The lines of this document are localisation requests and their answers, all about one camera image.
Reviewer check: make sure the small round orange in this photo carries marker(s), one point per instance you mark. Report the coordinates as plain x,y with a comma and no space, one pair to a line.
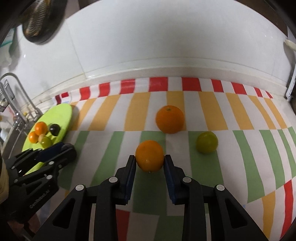
149,155

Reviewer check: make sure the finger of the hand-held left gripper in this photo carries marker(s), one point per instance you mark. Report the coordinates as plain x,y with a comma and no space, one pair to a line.
52,148
69,154

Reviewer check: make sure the green tomato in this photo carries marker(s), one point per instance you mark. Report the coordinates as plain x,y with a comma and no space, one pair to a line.
47,142
207,142

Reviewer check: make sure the small oval orange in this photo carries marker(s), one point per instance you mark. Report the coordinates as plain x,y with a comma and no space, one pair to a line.
33,137

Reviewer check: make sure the large orange with stem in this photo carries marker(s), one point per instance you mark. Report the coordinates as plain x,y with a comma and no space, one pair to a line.
41,127

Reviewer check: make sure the beige longan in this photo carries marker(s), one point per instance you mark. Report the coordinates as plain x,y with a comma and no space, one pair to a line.
41,138

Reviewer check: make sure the chrome kitchen faucet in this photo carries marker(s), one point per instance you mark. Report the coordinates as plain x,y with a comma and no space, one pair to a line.
17,120

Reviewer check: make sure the dark purple plum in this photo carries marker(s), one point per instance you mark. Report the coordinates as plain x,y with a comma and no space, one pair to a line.
55,129

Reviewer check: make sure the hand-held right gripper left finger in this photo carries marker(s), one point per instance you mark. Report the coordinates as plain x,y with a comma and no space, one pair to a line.
131,178

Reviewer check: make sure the stainless steel sink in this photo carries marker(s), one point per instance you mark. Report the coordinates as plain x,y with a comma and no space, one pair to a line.
9,143

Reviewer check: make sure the slim gooseneck faucet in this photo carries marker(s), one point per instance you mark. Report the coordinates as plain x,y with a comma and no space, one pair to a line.
27,97

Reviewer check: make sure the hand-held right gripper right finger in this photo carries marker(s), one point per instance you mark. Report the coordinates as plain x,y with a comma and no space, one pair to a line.
170,178

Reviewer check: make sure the green plate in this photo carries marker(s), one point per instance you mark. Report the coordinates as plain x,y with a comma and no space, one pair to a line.
62,113

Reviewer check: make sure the black frying pan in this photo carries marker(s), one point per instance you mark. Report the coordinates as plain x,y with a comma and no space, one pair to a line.
37,23

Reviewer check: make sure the striped colourful tablecloth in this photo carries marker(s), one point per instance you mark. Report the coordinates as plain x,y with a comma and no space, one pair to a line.
231,111

